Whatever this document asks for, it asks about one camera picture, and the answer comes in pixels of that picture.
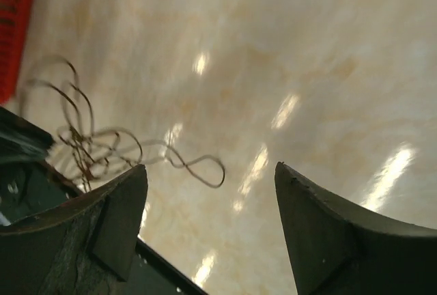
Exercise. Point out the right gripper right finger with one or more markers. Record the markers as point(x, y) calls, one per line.
point(338, 247)

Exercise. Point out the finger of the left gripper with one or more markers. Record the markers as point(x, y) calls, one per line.
point(21, 141)

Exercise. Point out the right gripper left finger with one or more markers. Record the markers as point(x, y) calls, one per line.
point(78, 237)

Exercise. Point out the red plastic basket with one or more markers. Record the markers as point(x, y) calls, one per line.
point(15, 15)

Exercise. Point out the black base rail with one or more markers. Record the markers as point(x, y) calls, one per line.
point(68, 223)

